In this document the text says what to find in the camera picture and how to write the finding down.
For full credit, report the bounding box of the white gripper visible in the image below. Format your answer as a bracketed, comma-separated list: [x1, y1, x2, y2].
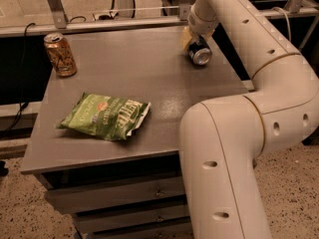
[180, 2, 219, 51]

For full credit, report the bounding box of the blue pepsi can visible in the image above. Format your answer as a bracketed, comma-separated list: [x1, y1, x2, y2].
[187, 36, 212, 66]

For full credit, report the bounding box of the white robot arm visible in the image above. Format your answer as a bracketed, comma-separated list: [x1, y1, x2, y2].
[179, 0, 319, 239]

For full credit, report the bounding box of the orange patterned drink can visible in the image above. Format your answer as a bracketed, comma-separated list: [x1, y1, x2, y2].
[44, 33, 77, 77]

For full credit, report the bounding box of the white power strip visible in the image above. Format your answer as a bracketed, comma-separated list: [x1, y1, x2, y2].
[93, 12, 118, 21]

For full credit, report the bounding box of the green kettle chips bag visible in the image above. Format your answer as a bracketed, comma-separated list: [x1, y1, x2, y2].
[57, 93, 151, 141]

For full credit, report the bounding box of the grey drawer cabinet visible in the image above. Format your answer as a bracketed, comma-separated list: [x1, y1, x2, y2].
[20, 24, 256, 239]

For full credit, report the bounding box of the bottom grey drawer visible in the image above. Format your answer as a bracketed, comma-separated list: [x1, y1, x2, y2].
[88, 218, 191, 239]

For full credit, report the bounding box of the grey drawer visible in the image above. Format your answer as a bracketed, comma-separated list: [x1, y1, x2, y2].
[88, 218, 191, 239]
[74, 202, 189, 233]
[45, 174, 184, 214]

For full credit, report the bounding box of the top grey drawer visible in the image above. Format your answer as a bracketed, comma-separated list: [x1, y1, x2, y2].
[45, 174, 184, 214]

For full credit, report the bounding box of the middle grey drawer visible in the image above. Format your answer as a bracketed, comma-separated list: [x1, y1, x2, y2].
[74, 202, 189, 233]

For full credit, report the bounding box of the metal rail frame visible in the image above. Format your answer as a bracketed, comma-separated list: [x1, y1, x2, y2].
[0, 0, 319, 38]

